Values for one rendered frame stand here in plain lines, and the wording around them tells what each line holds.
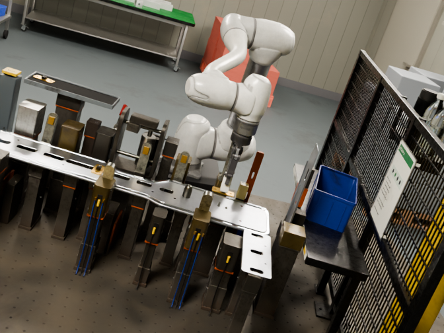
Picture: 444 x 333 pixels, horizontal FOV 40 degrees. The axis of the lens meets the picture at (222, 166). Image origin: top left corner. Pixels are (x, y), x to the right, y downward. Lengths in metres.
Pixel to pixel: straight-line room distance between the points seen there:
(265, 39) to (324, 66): 6.73
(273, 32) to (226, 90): 0.61
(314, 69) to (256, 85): 7.21
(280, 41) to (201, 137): 0.61
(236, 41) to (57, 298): 1.18
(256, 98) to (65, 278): 0.90
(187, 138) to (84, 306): 1.08
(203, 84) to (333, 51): 7.30
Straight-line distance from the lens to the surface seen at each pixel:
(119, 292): 2.20
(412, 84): 5.63
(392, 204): 2.13
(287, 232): 2.14
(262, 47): 2.61
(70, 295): 2.14
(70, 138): 2.42
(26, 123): 2.46
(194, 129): 2.86
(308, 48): 9.18
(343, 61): 9.37
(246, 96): 2.08
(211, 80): 2.06
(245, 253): 2.04
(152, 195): 2.22
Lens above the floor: 1.96
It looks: 21 degrees down
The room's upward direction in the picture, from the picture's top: 18 degrees clockwise
